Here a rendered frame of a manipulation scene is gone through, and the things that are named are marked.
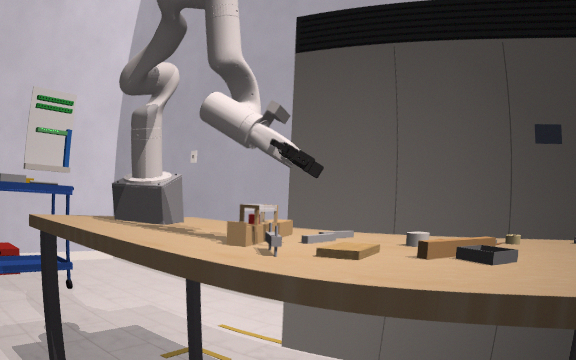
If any grey square stick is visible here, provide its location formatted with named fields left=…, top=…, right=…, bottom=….
left=319, top=231, right=354, bottom=239
left=301, top=233, right=336, bottom=244

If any long brown wooden beam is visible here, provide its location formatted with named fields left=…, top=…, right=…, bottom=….
left=417, top=237, right=496, bottom=260

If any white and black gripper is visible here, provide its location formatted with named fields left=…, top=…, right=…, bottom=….
left=248, top=120, right=324, bottom=178

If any grey flat bar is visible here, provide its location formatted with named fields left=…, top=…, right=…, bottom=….
left=265, top=223, right=282, bottom=257

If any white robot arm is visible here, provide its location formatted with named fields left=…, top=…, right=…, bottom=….
left=119, top=0, right=290, bottom=184

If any beige roll of tape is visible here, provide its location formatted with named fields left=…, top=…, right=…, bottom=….
left=505, top=235, right=521, bottom=244

